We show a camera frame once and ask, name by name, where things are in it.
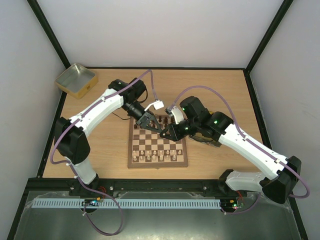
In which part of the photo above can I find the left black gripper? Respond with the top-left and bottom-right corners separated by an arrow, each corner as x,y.
121,102 -> 162,134

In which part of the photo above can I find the wooden chess board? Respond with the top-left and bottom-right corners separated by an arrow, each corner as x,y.
127,118 -> 188,169

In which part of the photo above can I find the gold tin with white pieces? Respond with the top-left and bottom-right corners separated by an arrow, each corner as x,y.
188,133 -> 222,148

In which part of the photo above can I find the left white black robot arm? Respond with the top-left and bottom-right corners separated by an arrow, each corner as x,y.
53,78 -> 162,185

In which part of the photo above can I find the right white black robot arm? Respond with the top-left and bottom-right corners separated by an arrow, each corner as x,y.
160,96 -> 302,204

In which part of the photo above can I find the empty gold square tin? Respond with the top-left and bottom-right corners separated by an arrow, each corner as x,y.
55,63 -> 98,99

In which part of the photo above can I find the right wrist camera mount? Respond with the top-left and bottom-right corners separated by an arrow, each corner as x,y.
165,105 -> 184,125

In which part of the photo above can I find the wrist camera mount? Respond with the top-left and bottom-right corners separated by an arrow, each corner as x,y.
165,105 -> 184,125
144,100 -> 164,112

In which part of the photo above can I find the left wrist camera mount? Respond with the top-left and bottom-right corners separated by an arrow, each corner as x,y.
144,100 -> 164,112

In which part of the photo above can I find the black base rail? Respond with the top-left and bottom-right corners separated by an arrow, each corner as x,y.
25,177 -> 247,198

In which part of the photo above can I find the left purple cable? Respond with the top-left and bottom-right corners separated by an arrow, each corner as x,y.
49,69 -> 161,236

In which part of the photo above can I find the purple cable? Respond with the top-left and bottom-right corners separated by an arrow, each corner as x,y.
49,69 -> 161,236
169,86 -> 311,216

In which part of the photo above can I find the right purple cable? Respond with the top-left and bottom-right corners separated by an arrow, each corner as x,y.
169,86 -> 311,216

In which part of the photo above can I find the slotted grey cable duct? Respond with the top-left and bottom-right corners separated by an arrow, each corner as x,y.
31,198 -> 221,210

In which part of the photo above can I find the black frame post left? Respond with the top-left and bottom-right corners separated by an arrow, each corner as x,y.
27,0 -> 71,69

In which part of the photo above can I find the black frame post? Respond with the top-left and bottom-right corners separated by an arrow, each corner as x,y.
244,0 -> 296,73
27,0 -> 71,69

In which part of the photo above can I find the black frame post right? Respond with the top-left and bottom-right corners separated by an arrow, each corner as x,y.
244,0 -> 296,73

